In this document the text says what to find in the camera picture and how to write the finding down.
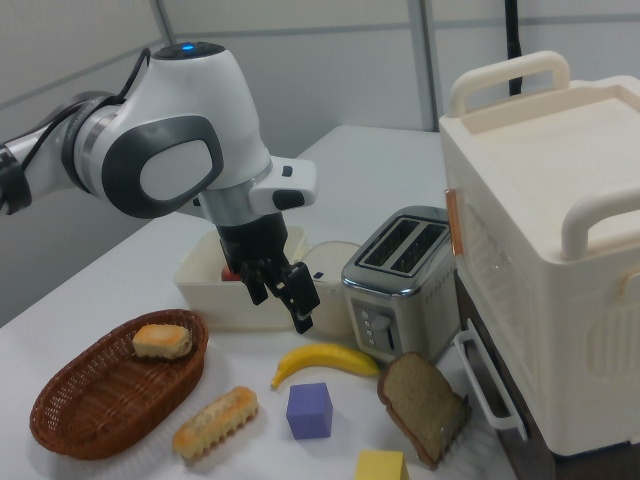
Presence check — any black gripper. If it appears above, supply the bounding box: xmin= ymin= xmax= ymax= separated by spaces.
xmin=214 ymin=213 xmax=322 ymax=335

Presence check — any yellow banana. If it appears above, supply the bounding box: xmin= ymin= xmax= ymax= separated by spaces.
xmin=270 ymin=343 xmax=382 ymax=390

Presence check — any white plastic container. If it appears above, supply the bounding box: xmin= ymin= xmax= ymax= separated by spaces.
xmin=173 ymin=225 xmax=309 ymax=331

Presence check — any small white lidded bin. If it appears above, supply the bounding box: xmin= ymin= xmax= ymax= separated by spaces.
xmin=299 ymin=241 xmax=362 ymax=337

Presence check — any silver two-slot toaster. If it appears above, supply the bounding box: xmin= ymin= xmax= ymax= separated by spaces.
xmin=341 ymin=205 xmax=459 ymax=364

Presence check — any short toasted bread roll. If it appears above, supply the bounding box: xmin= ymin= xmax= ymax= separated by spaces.
xmin=132 ymin=323 xmax=194 ymax=361

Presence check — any purple foam cube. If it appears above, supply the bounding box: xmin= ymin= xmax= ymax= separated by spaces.
xmin=285 ymin=382 xmax=334 ymax=441

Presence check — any long toasted bread roll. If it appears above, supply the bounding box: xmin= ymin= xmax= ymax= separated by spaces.
xmin=172 ymin=385 xmax=260 ymax=460

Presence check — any brown bread slice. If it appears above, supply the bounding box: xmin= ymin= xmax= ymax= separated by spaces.
xmin=376 ymin=351 xmax=464 ymax=469

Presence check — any copper latch bar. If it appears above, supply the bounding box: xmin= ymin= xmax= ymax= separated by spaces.
xmin=444 ymin=188 xmax=464 ymax=257

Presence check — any yellow foam cube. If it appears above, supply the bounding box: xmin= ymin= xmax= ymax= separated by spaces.
xmin=354 ymin=449 xmax=410 ymax=480

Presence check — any brown wicker basket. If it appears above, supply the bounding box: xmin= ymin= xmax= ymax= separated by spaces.
xmin=28 ymin=308 xmax=210 ymax=461

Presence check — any large cream storage box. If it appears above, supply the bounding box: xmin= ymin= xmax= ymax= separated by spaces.
xmin=438 ymin=49 xmax=640 ymax=459

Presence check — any black background pole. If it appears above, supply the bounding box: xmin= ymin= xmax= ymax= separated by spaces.
xmin=502 ymin=0 xmax=526 ymax=97

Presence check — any white cabinet handle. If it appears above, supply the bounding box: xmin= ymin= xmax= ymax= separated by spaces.
xmin=453 ymin=317 xmax=530 ymax=441

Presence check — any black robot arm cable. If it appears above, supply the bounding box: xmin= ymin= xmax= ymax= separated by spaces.
xmin=0 ymin=47 xmax=153 ymax=216

